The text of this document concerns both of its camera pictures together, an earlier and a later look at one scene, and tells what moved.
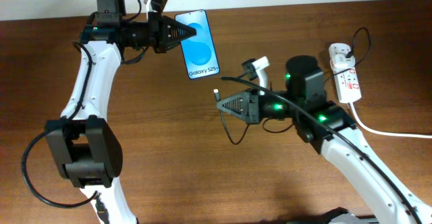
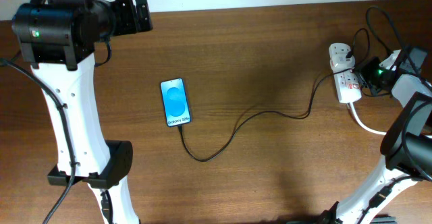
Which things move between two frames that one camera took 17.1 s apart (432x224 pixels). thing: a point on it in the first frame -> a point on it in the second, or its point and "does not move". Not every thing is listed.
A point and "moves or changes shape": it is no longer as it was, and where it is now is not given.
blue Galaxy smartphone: x=198 y=51 -> x=175 y=102
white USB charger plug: x=341 y=62 does not move
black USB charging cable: x=325 y=79 moves or changes shape
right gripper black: x=255 y=105 -> x=362 y=69
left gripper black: x=159 y=23 -> x=133 y=24
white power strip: x=346 y=79 does not move
